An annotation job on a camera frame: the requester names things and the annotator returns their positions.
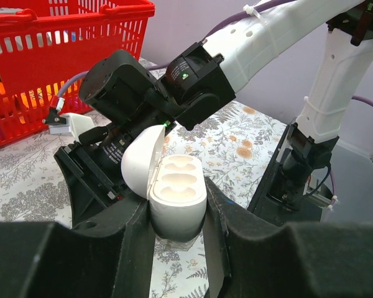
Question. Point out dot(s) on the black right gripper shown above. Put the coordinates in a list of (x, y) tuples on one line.
[(91, 167)]

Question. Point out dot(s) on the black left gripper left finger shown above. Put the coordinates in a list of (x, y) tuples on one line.
[(108, 255)]

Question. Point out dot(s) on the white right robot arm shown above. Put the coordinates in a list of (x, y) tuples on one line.
[(205, 78)]

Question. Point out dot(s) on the red plastic shopping basket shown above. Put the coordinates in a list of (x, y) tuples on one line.
[(45, 43)]

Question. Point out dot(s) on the white earbud charging case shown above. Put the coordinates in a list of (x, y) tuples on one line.
[(174, 185)]

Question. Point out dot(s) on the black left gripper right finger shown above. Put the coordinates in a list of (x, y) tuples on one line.
[(249, 257)]

